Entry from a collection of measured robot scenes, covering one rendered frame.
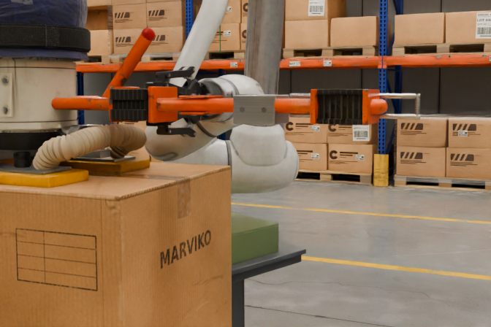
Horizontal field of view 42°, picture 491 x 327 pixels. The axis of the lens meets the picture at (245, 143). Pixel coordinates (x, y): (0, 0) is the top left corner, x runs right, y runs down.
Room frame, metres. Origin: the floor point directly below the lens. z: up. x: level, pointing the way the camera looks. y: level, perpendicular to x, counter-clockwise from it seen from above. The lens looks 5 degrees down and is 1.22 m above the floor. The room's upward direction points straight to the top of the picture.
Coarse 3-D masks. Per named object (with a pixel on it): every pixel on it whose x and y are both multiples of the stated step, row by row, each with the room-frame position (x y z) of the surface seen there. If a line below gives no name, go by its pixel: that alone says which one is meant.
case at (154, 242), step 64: (0, 192) 1.00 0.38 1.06; (64, 192) 0.95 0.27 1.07; (128, 192) 0.95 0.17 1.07; (192, 192) 1.12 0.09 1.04; (0, 256) 1.00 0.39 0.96; (64, 256) 0.95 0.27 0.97; (128, 256) 0.93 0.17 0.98; (192, 256) 1.12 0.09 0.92; (0, 320) 1.00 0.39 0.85; (64, 320) 0.95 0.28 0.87; (128, 320) 0.93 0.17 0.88; (192, 320) 1.12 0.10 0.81
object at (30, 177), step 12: (24, 156) 1.06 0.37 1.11; (0, 168) 1.06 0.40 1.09; (12, 168) 1.06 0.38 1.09; (24, 168) 1.06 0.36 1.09; (60, 168) 1.06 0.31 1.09; (0, 180) 1.03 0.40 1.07; (12, 180) 1.02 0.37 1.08; (24, 180) 1.01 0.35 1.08; (36, 180) 1.00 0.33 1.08; (48, 180) 0.99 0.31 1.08; (60, 180) 1.01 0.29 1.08; (72, 180) 1.04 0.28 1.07; (84, 180) 1.07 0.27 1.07
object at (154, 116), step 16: (112, 96) 1.06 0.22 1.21; (128, 96) 1.04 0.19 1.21; (144, 96) 1.03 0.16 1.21; (160, 96) 1.06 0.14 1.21; (176, 96) 1.11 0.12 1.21; (112, 112) 1.06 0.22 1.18; (128, 112) 1.04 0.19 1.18; (144, 112) 1.03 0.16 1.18; (160, 112) 1.06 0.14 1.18; (176, 112) 1.11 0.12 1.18
